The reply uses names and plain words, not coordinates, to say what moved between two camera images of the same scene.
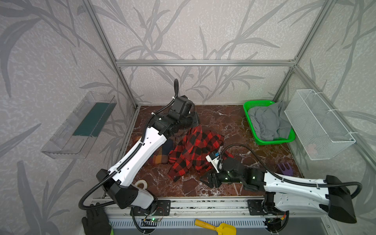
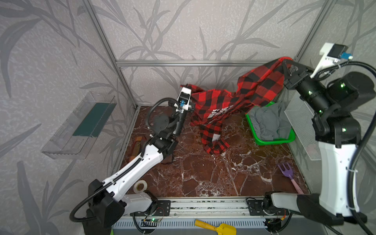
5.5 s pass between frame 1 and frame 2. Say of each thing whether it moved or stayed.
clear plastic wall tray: stayed
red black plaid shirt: moved
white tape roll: stayed
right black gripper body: moved
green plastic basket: stayed
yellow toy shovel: stayed
